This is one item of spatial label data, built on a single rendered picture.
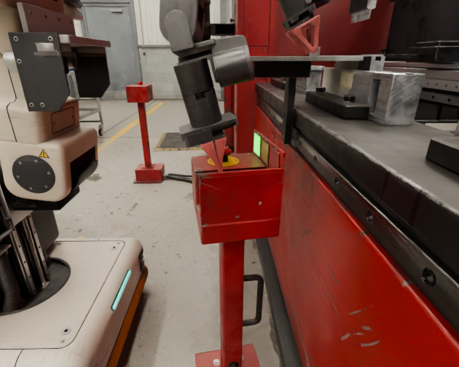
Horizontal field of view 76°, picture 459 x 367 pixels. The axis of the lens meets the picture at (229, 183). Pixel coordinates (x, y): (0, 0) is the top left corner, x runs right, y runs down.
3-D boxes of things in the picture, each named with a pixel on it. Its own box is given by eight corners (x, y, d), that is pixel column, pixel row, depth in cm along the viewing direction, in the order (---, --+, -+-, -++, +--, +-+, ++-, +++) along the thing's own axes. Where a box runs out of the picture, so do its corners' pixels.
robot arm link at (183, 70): (175, 58, 51) (167, 60, 46) (213, 48, 50) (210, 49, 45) (186, 98, 54) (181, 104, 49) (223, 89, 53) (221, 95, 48)
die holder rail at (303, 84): (279, 83, 154) (280, 63, 150) (291, 83, 154) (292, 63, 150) (305, 94, 108) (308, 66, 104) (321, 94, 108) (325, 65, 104)
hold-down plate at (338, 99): (304, 100, 90) (306, 90, 89) (322, 100, 90) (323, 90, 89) (343, 119, 63) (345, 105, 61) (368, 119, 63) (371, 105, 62)
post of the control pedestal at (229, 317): (220, 366, 91) (218, 212, 69) (237, 362, 92) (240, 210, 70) (224, 384, 86) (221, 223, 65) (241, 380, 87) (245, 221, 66)
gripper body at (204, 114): (240, 127, 51) (229, 84, 48) (183, 144, 50) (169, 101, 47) (232, 121, 57) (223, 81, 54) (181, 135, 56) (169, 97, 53)
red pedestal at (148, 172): (138, 175, 272) (126, 80, 239) (165, 175, 273) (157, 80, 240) (132, 183, 253) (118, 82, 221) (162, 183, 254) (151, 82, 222)
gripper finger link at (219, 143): (235, 174, 54) (223, 125, 50) (198, 186, 53) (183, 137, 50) (228, 162, 60) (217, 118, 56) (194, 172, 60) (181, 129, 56)
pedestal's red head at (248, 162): (193, 200, 75) (189, 131, 68) (253, 195, 78) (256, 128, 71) (201, 245, 57) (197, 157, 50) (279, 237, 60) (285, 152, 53)
